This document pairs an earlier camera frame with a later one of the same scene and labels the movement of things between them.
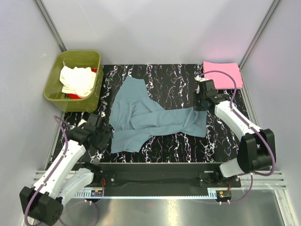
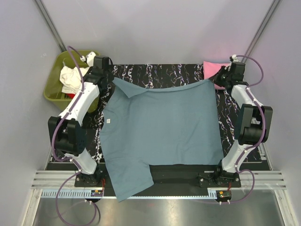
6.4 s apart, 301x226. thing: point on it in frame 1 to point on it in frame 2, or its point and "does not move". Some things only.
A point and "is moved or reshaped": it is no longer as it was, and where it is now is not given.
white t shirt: [79, 81] does not move
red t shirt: [72, 96] does not move
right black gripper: [196, 108] to [215, 79]
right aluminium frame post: [266, 19] does not move
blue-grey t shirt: [136, 117] is moved or reshaped
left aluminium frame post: [51, 25] does not move
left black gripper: [106, 136] to [111, 76]
